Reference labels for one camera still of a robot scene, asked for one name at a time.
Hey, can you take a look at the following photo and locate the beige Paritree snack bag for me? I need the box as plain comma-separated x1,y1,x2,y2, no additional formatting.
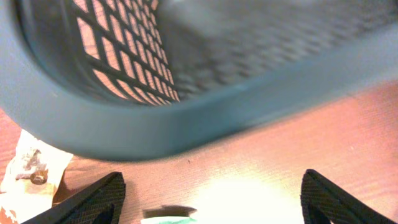
1,130,73,223

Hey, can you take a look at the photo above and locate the grey plastic basket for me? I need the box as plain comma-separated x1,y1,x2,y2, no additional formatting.
1,1,397,161

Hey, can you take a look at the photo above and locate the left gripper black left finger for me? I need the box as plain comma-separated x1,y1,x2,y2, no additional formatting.
24,172,126,224

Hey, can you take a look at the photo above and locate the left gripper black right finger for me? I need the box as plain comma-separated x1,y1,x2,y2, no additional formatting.
300,169,396,224

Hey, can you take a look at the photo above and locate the teal white snack packet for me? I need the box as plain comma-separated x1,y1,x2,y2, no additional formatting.
141,217,198,224

